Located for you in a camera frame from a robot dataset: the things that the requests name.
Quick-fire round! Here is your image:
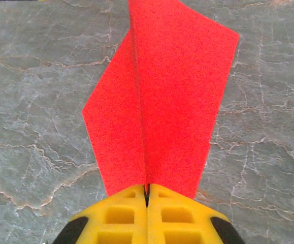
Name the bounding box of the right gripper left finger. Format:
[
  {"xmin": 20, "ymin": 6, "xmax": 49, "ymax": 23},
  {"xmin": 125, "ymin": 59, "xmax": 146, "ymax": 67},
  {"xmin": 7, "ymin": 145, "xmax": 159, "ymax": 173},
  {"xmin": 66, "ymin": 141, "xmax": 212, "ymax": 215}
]
[{"xmin": 51, "ymin": 184, "xmax": 148, "ymax": 244}]

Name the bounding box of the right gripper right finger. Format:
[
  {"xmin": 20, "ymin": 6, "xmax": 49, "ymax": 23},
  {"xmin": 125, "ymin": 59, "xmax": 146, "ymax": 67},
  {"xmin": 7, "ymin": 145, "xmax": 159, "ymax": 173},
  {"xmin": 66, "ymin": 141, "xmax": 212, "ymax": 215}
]
[{"xmin": 147, "ymin": 184, "xmax": 246, "ymax": 244}]

